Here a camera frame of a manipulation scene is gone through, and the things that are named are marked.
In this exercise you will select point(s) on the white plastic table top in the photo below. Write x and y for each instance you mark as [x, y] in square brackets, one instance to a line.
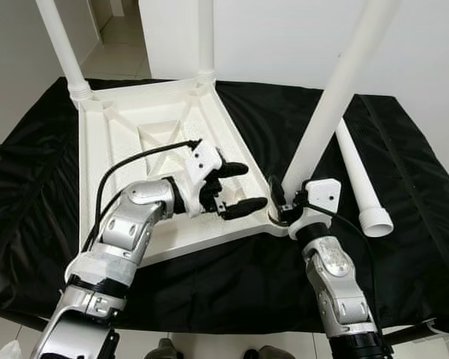
[120, 149]

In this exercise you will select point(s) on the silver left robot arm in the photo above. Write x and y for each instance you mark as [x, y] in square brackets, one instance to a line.
[127, 232]

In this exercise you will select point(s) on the black cloth table cover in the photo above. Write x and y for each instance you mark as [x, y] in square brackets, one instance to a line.
[247, 284]

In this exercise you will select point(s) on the grey right robot foot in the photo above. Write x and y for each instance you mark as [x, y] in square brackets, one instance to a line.
[269, 353]

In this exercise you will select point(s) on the grey robot foot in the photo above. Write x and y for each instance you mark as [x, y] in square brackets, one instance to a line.
[165, 350]
[269, 353]

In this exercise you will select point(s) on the grey left robot foot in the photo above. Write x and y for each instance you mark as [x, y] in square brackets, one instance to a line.
[165, 350]

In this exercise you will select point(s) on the white crumpled cloth strip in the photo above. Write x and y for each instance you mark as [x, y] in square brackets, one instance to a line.
[9, 350]

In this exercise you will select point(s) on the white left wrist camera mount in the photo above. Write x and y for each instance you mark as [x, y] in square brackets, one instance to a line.
[202, 157]

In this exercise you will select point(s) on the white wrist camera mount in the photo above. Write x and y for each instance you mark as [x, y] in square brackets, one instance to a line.
[202, 157]
[325, 193]

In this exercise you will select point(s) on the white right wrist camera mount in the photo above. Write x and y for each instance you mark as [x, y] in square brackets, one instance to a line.
[325, 193]

